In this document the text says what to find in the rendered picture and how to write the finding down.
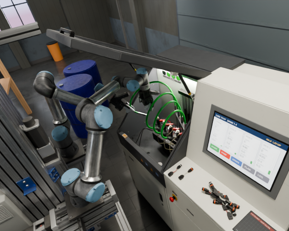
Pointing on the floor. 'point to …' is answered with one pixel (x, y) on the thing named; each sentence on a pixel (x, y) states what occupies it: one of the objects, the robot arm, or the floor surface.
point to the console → (201, 221)
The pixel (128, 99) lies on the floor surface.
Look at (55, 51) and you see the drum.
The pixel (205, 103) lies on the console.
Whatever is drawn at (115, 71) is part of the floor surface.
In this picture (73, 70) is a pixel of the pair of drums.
